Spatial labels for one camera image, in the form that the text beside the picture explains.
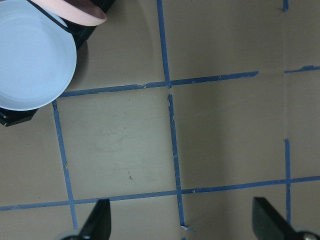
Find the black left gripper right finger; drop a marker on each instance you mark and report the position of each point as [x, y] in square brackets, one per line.
[268, 224]

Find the black dish rack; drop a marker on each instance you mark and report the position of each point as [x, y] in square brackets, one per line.
[80, 33]

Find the light blue plate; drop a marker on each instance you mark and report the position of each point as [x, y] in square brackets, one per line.
[37, 57]

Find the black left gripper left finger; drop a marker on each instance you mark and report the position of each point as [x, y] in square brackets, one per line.
[98, 225]

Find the pink plate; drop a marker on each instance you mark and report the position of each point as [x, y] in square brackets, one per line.
[81, 12]

